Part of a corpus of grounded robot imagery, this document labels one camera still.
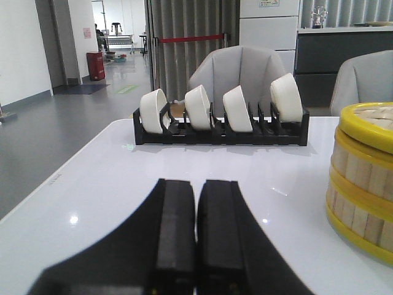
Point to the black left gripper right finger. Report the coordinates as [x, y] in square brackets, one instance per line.
[234, 254]

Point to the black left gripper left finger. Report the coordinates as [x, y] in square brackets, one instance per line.
[151, 252]

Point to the bamboo steamer tier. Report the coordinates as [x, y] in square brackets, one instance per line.
[366, 231]
[362, 165]

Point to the woven bamboo steamer lid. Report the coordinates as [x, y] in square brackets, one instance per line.
[369, 123]

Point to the black dish rack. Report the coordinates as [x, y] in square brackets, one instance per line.
[263, 132]

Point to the white bowl, leftmost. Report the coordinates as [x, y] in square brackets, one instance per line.
[150, 106]

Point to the white bowl,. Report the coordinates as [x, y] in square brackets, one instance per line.
[197, 106]
[236, 110]
[150, 106]
[286, 97]

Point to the white bowl, rightmost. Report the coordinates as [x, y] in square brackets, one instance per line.
[286, 97]

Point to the grey chair, left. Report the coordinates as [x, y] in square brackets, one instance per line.
[254, 69]

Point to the grey chair,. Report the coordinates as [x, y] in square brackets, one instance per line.
[254, 69]
[363, 79]

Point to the red bin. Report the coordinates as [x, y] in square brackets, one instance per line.
[95, 65]

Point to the grey chair, right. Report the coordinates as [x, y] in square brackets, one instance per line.
[363, 79]

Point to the white cabinet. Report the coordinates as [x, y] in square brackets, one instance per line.
[272, 25]

